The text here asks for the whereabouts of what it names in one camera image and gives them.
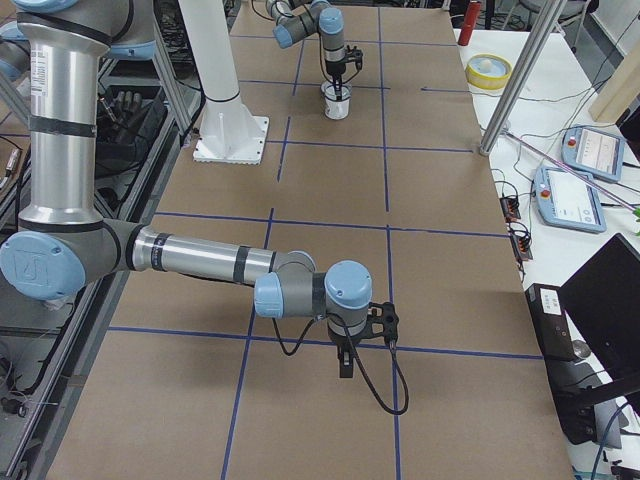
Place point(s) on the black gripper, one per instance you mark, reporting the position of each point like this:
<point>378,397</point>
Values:
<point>335,70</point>
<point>343,343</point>

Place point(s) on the white enamel cup blue rim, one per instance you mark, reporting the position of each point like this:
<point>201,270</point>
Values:
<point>336,108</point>

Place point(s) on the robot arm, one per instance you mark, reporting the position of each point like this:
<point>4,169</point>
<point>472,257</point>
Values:
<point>64,243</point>
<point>298,20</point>

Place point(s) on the red cylindrical bottle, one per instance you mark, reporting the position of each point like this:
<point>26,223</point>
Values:
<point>469,22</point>

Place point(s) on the brown paper table mat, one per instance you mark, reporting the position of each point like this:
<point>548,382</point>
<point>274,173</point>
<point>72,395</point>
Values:
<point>190,384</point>

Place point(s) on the black computer box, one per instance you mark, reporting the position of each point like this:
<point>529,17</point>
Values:
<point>584,404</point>

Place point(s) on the near orange connector board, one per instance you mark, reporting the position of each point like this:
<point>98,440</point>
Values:
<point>521,244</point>

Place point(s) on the orange connector board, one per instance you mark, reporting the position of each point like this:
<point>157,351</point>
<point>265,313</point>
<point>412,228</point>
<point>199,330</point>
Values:
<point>510,208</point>
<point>521,244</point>

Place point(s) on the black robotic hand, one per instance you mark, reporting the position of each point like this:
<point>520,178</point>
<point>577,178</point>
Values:
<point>128,119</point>

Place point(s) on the far orange connector board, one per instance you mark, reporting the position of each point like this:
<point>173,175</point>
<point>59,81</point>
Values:
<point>510,208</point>

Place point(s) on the near blue teach pendant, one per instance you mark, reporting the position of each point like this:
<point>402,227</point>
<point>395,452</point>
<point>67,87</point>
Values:
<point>564,201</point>

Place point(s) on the blue teach pendant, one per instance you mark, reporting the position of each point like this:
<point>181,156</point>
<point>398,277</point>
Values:
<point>564,201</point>
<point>594,151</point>

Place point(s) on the black monitor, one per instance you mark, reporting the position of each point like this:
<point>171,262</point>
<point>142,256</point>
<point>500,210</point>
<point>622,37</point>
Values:
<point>602,300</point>

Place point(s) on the far blue teach pendant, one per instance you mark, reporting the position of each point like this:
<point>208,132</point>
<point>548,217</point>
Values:
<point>594,151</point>

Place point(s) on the wooden board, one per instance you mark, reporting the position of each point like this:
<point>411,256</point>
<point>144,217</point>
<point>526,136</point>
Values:
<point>620,90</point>

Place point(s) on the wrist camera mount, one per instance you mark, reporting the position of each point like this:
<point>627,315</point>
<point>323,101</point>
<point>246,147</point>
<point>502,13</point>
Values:
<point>382,322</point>
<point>354,55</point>

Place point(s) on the aluminium frame post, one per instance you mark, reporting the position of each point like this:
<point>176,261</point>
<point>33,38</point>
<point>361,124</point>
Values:
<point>525,63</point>

